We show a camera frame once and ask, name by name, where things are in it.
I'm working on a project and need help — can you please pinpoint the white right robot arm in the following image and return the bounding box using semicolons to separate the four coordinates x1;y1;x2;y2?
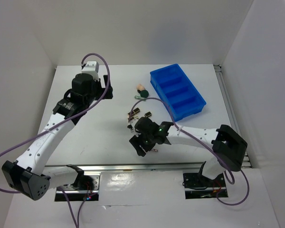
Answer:
129;117;247;186

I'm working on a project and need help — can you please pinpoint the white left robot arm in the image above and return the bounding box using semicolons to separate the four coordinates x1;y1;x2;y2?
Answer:
1;73;113;200

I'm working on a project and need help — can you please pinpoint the beige makeup sponge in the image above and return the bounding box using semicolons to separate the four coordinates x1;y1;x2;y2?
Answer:
136;84;145;93

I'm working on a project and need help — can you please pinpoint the black gold lipstick cap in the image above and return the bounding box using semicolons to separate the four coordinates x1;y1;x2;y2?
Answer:
144;112;152;118

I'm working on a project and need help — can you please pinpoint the open black gold lipstick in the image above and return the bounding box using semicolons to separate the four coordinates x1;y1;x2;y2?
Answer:
127;113;137;119

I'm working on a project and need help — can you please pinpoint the long black gold lipstick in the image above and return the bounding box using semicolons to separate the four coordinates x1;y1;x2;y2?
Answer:
129;108;140;115

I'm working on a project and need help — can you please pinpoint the green lip balm tube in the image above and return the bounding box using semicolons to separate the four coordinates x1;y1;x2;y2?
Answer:
134;95;145;100

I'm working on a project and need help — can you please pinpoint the dark green round puff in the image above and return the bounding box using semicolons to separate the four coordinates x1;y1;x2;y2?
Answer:
140;90;149;98

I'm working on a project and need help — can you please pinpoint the blue divided plastic tray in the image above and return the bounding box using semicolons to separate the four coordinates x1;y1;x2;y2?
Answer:
150;64;207;121

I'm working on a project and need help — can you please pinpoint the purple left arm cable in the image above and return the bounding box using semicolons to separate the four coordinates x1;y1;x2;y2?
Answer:
0;53;111;228

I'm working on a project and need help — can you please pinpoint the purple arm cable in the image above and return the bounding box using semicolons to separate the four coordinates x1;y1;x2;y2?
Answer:
0;53;111;228
128;97;250;206

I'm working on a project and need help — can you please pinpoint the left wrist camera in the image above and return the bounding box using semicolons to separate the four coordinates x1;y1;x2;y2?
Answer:
81;61;99;81

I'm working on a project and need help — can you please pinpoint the aluminium front rail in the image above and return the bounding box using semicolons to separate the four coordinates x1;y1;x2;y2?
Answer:
44;162;206;175

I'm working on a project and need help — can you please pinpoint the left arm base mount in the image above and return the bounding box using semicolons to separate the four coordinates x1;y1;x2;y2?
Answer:
61;171;101;202

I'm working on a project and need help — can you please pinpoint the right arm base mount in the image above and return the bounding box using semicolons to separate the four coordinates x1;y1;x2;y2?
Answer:
182;172;228;200

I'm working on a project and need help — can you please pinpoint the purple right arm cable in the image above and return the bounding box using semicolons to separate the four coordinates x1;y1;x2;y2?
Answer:
128;97;250;206

